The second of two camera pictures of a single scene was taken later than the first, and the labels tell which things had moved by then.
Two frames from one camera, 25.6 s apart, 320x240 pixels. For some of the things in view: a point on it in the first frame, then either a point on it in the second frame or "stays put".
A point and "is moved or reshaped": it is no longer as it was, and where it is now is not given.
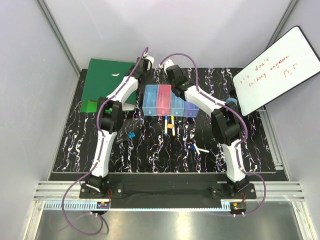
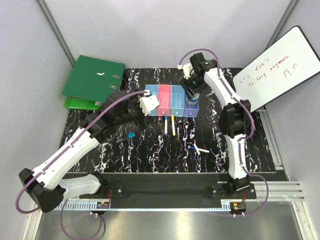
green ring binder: (102, 75) is moved or reshaped
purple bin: (190, 110) stays put
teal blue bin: (177, 106) stays put
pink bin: (163, 100) stays put
